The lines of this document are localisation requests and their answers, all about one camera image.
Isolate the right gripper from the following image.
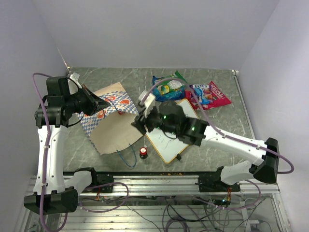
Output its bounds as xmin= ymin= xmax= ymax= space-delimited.
xmin=131 ymin=104 xmax=179 ymax=135

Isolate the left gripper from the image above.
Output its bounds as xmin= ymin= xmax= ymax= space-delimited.
xmin=65 ymin=85 xmax=112 ymax=116

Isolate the blue checkered paper bag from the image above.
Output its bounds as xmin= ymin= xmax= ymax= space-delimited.
xmin=77 ymin=82 xmax=142 ymax=169

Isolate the blue fruit candy bag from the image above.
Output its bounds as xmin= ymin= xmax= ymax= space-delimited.
xmin=152 ymin=80 xmax=185 ymax=102

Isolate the green snack packet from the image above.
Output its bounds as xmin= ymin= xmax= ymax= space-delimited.
xmin=152 ymin=71 xmax=187 ymax=96

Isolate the red sweet chilli packet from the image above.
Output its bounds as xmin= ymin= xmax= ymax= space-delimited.
xmin=185 ymin=81 xmax=231 ymax=107

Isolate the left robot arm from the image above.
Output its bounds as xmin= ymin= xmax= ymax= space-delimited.
xmin=24 ymin=76 xmax=110 ymax=215

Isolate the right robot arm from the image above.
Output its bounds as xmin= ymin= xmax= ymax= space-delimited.
xmin=131 ymin=101 xmax=279 ymax=191

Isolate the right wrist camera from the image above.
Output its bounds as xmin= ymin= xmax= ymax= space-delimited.
xmin=136 ymin=90 xmax=155 ymax=118

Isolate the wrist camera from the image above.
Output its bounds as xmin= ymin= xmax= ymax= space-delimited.
xmin=136 ymin=90 xmax=155 ymax=118
xmin=68 ymin=72 xmax=82 ymax=94

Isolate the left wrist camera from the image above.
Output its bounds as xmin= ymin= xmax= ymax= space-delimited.
xmin=68 ymin=72 xmax=82 ymax=94

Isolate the small whiteboard yellow frame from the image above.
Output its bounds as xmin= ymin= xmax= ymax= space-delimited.
xmin=146 ymin=99 xmax=198 ymax=164

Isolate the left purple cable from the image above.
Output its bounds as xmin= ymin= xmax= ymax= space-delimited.
xmin=32 ymin=72 xmax=130 ymax=232

